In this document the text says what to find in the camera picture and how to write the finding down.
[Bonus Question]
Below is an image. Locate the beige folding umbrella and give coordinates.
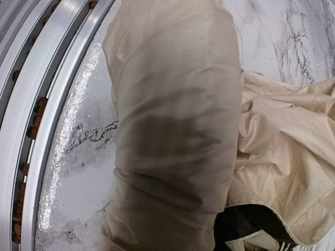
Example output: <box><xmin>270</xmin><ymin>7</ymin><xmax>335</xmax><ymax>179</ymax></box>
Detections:
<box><xmin>99</xmin><ymin>1</ymin><xmax>334</xmax><ymax>250</ymax></box>

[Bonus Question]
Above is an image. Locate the aluminium front rail base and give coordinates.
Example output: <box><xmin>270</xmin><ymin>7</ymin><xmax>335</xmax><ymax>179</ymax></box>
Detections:
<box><xmin>1</xmin><ymin>1</ymin><xmax>113</xmax><ymax>250</ymax></box>

